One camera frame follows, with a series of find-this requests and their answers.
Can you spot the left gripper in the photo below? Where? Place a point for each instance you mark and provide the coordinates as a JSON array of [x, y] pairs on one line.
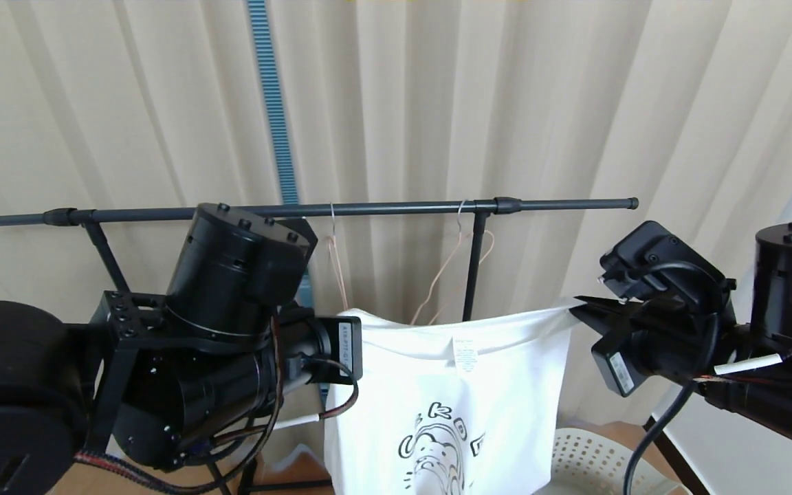
[[320, 350]]

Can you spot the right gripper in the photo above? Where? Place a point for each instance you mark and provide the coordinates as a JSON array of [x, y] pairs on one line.
[[671, 344]]

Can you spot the white printed t-shirt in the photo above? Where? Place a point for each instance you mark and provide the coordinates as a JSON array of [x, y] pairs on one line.
[[382, 385]]

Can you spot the pink clothes hanger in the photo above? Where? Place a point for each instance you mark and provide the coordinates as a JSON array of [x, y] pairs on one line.
[[443, 275], [332, 223]]

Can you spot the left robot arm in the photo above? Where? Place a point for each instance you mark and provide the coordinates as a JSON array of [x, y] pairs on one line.
[[231, 275]]

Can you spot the white laundry basket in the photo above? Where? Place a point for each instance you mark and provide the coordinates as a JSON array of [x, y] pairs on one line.
[[578, 474]]

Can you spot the black clothes rack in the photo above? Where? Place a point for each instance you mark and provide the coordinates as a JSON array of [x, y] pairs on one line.
[[403, 207]]

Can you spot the beige curtain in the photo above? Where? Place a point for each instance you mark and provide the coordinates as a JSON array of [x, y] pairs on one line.
[[93, 103], [506, 103]]

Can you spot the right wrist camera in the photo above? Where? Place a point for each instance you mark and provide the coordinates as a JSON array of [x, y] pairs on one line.
[[657, 261]]

